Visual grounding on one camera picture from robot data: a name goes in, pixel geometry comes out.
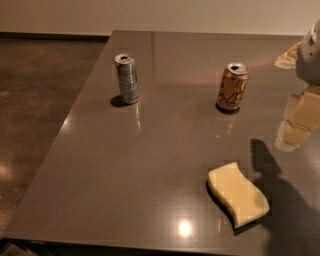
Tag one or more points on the yellow sponge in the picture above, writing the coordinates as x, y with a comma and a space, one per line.
243, 200

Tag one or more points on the orange soda can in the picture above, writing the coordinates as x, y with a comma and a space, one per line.
232, 86

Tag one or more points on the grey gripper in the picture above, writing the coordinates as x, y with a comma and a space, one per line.
310, 58

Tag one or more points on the silver slim can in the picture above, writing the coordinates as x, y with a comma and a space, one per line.
127, 78

